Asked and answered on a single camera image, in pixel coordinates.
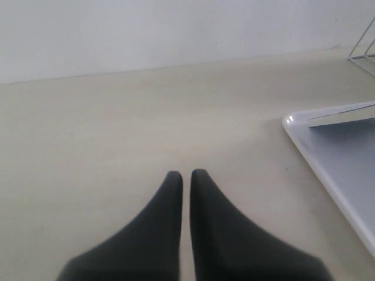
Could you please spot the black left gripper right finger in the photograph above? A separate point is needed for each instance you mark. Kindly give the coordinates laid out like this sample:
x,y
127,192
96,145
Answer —
x,y
229,246

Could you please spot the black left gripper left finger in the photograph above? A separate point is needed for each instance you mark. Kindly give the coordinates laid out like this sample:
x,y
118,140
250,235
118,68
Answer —
x,y
145,249

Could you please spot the white plastic tray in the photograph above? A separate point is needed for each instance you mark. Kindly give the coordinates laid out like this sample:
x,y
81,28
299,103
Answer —
x,y
338,144

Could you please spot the white wire book rack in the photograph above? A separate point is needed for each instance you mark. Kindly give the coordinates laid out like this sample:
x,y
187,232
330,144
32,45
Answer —
x,y
362,53

